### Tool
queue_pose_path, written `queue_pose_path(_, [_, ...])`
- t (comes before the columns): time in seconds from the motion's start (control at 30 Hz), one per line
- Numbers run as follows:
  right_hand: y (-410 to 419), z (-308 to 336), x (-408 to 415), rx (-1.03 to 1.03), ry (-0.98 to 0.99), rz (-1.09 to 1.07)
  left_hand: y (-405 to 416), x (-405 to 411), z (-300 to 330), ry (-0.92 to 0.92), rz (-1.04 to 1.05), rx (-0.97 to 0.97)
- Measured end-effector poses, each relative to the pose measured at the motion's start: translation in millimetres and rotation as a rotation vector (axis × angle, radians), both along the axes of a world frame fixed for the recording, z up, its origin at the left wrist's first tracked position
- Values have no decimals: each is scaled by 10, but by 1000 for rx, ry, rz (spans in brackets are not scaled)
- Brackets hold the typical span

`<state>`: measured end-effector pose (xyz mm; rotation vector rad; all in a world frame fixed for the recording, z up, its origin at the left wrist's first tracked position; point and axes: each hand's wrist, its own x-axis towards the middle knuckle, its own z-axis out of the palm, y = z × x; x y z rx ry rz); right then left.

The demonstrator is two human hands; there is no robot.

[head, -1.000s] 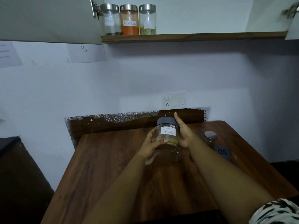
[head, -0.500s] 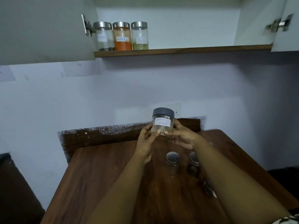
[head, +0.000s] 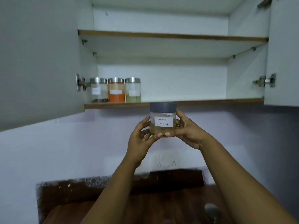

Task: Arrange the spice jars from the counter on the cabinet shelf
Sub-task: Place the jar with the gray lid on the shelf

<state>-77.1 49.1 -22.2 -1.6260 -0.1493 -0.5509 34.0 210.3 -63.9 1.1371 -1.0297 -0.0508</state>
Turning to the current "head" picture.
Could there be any person's left hand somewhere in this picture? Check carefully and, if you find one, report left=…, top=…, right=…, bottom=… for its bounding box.
left=126, top=116, right=162, bottom=167

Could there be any person's right hand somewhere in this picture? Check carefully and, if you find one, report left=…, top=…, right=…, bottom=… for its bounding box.
left=165, top=111, right=211, bottom=150

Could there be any clear spice jar grey lid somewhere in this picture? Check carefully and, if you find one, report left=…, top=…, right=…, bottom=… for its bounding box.
left=149, top=102, right=177, bottom=138

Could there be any person's left forearm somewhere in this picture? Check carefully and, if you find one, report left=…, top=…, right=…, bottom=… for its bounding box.
left=80, top=158, right=141, bottom=224

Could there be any person's right forearm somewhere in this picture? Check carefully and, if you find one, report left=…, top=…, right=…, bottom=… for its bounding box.
left=199, top=137, right=297, bottom=224

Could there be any glass jar with green spice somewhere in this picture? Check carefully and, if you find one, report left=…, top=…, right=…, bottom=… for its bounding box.
left=125, top=77, right=142, bottom=103

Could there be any glass jar with orange powder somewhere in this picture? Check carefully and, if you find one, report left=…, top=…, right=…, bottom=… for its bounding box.
left=107, top=77, right=126, bottom=103

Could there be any glass jar with dark cloves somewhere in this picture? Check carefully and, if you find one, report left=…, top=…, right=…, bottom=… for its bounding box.
left=90, top=77, right=109, bottom=103

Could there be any white cabinet shelf board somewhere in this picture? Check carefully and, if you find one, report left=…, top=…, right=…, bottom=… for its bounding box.
left=78, top=29, right=269, bottom=59

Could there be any grey metal utensil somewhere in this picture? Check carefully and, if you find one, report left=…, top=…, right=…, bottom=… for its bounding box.
left=204, top=203, right=222, bottom=224

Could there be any metal cabinet door hinge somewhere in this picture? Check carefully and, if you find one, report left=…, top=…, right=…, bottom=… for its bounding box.
left=75, top=73, right=92, bottom=92
left=252, top=73, right=277, bottom=88
left=257, top=0, right=282, bottom=9

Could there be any white cabinet door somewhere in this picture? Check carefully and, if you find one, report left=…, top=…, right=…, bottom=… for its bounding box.
left=0, top=0, right=99, bottom=132
left=263, top=0, right=299, bottom=107

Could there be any white wall socket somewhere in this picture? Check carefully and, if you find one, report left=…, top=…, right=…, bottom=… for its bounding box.
left=151, top=154, right=179, bottom=169

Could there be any white wall cabinet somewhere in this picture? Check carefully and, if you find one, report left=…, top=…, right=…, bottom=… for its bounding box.
left=77, top=0, right=272, bottom=110

